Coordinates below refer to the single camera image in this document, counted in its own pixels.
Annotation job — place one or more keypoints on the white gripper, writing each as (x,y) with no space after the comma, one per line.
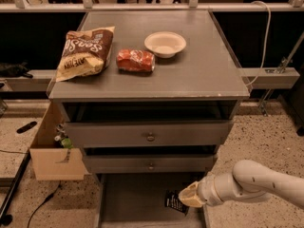
(206,189)

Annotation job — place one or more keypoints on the black rxbar chocolate wrapper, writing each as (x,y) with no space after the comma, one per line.
(172,200)

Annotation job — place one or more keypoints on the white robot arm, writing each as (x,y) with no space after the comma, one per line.
(249,181)

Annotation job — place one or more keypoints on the grey open bottom drawer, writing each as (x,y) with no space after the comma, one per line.
(137,201)

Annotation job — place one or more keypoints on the grey drawer cabinet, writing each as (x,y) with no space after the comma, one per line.
(204,71)

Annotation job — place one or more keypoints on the grey middle drawer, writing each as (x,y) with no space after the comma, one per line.
(149,159)

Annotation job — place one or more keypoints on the grey top drawer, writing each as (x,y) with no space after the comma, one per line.
(147,123)

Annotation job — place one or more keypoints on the green bottle in box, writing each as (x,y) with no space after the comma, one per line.
(64,142)

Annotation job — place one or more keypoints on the cardboard box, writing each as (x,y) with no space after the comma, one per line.
(50,161)

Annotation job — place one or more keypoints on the red soda can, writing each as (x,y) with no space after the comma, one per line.
(133,60)

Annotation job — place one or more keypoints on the white paper bowl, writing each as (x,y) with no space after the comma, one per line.
(165,44)

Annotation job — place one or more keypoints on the brown yellow chip bag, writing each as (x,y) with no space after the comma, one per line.
(85,53)

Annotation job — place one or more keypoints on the black marker on floor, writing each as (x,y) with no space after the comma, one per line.
(26,127)

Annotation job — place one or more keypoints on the black object on ledge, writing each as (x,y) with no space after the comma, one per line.
(14,70)

